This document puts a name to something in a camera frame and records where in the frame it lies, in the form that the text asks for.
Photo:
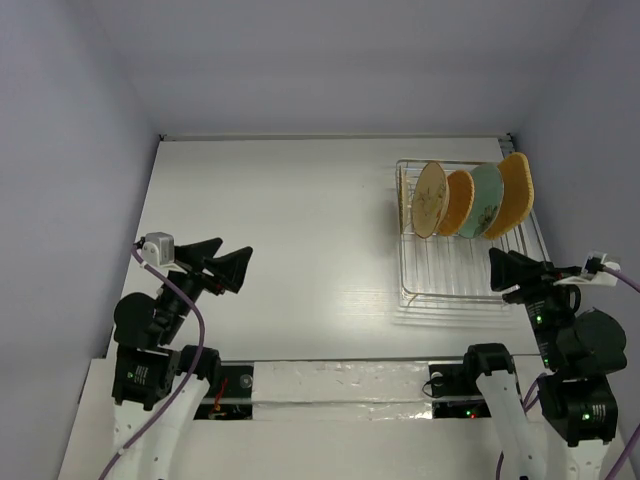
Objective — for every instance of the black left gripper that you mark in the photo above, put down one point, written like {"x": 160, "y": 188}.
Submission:
{"x": 227, "y": 270}

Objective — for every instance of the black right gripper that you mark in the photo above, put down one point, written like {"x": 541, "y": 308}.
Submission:
{"x": 530, "y": 284}

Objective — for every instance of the large yellow woven plate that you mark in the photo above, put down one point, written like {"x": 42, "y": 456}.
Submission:
{"x": 518, "y": 198}

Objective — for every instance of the green flower ceramic plate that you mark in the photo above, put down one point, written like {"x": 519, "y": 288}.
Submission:
{"x": 488, "y": 196}

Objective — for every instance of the small orange woven plate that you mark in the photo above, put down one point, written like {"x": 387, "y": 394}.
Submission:
{"x": 461, "y": 198}

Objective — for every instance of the beige bird pattern plate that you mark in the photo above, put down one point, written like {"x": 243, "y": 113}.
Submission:
{"x": 430, "y": 200}

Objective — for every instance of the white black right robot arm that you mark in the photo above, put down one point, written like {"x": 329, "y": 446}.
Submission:
{"x": 579, "y": 350}

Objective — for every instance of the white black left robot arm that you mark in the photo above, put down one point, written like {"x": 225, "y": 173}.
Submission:
{"x": 165, "y": 377}

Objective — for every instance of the white foam strip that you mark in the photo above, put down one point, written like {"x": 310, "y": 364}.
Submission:
{"x": 340, "y": 391}

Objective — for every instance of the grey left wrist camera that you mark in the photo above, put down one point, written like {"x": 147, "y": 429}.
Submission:
{"x": 158, "y": 249}

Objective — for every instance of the metal wire dish rack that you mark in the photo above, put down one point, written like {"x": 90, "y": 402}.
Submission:
{"x": 442, "y": 272}

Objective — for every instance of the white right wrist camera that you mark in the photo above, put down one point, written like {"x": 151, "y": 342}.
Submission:
{"x": 593, "y": 272}

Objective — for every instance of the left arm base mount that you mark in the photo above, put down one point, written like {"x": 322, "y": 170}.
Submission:
{"x": 230, "y": 399}

